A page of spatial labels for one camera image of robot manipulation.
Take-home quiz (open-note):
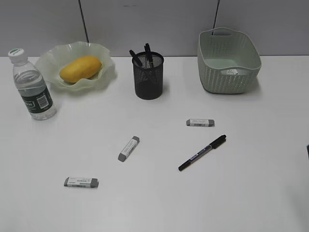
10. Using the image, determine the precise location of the black cable wall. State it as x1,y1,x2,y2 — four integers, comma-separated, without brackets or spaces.
213,0,221,29
78,0,89,43

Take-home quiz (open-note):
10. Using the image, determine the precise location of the yellow mango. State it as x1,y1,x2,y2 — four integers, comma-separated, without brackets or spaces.
59,56,102,83

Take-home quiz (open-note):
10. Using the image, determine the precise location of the pale green wavy plate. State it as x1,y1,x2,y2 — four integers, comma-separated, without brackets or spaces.
35,42,117,93

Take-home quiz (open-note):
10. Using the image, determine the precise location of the pale green woven basket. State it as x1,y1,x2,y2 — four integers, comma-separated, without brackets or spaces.
197,28,262,94

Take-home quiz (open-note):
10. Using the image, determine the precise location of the waste paper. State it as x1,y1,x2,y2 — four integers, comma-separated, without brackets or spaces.
221,69,239,75

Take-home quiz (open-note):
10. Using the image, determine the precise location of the grey white eraser centre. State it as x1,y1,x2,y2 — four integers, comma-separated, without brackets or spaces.
118,136,140,162

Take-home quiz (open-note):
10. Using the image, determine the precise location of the clear water bottle green label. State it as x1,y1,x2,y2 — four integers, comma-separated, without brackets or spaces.
8,48,56,120

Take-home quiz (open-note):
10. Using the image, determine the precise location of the black marker pen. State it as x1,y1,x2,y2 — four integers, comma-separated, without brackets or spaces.
178,135,226,172
129,50,143,67
144,43,154,69

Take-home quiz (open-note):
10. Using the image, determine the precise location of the black cable right wall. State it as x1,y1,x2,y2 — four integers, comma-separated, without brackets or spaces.
213,0,221,29

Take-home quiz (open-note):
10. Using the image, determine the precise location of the grey white eraser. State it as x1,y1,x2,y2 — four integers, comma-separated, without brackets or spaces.
186,119,215,127
118,136,140,162
64,176,99,188

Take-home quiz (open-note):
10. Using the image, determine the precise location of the black mesh pen holder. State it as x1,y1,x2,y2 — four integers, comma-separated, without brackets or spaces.
132,51,164,100

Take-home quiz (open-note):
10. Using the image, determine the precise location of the black cable left wall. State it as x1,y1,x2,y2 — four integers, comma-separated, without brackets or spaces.
78,0,89,43

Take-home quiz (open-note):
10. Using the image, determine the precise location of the grey white eraser right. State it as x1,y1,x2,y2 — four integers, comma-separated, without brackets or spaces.
186,119,215,127

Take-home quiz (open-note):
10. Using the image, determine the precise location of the grey white eraser front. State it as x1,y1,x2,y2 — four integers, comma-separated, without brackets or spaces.
64,176,99,188

